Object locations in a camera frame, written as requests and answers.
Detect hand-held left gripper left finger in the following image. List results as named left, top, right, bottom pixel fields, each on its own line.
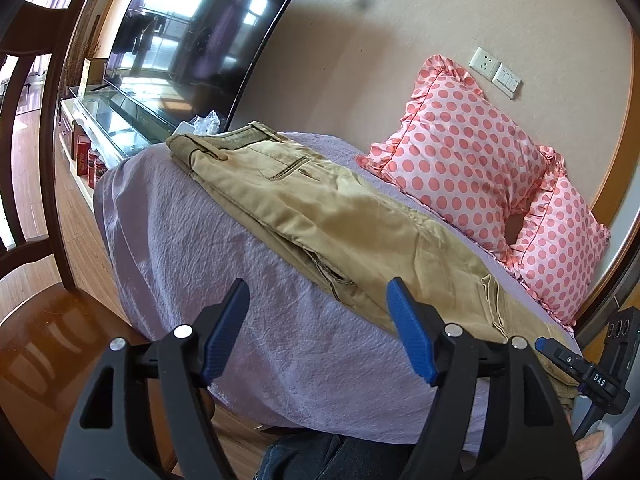
left=55, top=277, right=251, bottom=480

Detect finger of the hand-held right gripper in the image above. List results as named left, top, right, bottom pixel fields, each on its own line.
left=534, top=337, right=631, bottom=412

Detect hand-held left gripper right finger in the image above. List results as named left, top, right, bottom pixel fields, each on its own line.
left=386, top=276, right=583, bottom=480

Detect khaki pants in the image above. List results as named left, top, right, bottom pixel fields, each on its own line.
left=165, top=121, right=582, bottom=402

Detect person's right hand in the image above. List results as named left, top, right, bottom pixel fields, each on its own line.
left=574, top=430, right=617, bottom=462

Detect bed with purple sheet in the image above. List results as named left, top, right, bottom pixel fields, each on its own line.
left=92, top=131, right=585, bottom=455

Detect small pink polka-dot pillow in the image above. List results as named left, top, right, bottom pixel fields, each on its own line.
left=501, top=146, right=612, bottom=334

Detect person's leg in jeans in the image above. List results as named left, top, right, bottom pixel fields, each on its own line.
left=259, top=431, right=417, bottom=480

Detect dark wooden chair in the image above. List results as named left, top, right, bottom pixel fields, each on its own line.
left=0, top=0, right=217, bottom=480

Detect large pink polka-dot pillow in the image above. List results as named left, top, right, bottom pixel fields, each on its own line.
left=356, top=55, right=552, bottom=262

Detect clear plastic bag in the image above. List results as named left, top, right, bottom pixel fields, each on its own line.
left=175, top=110, right=222, bottom=137

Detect red tin cans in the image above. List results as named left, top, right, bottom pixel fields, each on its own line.
left=72, top=130, right=110, bottom=191

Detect glass-top television cabinet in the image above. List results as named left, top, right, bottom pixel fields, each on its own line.
left=58, top=85, right=173, bottom=212

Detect beige box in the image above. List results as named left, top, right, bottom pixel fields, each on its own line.
left=80, top=57, right=108, bottom=99

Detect flat-screen television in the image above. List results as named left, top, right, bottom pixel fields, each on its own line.
left=102, top=0, right=316, bottom=134

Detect white light switch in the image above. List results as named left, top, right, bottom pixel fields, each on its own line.
left=492, top=63, right=522, bottom=100

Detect white wall socket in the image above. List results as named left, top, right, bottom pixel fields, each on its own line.
left=469, top=47, right=501, bottom=80

